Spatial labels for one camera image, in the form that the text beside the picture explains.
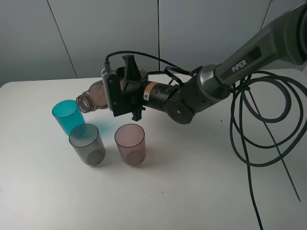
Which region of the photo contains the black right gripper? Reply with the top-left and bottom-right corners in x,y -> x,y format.
122,55 -> 179,121

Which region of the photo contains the brown translucent water bottle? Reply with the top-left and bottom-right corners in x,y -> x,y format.
76,68 -> 151,113

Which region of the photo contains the dark grey Piper robot arm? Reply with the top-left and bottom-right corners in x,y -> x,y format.
122,3 -> 307,124

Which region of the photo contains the pink translucent plastic cup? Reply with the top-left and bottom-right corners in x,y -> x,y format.
114,124 -> 146,166

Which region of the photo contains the grey translucent plastic cup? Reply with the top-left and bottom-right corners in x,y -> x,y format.
69,124 -> 106,166

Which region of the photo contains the teal translucent plastic cup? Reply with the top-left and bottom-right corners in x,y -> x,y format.
52,100 -> 85,136

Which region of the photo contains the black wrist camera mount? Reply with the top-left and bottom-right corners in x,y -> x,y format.
101,67 -> 132,117

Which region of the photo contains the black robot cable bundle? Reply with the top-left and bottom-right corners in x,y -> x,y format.
104,51 -> 307,230

